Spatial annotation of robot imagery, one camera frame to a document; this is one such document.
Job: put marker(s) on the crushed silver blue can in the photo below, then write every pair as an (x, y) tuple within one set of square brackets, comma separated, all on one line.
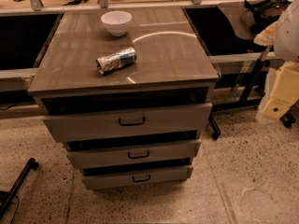
[(116, 61)]

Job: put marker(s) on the white ceramic bowl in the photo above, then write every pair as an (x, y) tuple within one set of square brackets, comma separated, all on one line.
[(116, 22)]

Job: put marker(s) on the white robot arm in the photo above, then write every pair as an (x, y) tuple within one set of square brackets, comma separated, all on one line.
[(283, 34)]

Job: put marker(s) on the grey drawer cabinet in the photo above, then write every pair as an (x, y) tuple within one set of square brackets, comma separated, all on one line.
[(171, 68)]

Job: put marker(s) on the black stand leg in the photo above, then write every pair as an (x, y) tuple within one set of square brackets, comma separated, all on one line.
[(6, 197)]

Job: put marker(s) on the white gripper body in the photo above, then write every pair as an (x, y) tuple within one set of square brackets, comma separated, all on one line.
[(288, 36)]

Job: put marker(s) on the black VR headset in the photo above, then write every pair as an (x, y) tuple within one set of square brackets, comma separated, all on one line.
[(266, 12)]

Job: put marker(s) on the grey drawer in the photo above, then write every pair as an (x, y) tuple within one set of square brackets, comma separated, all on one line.
[(114, 156), (137, 177), (131, 122)]

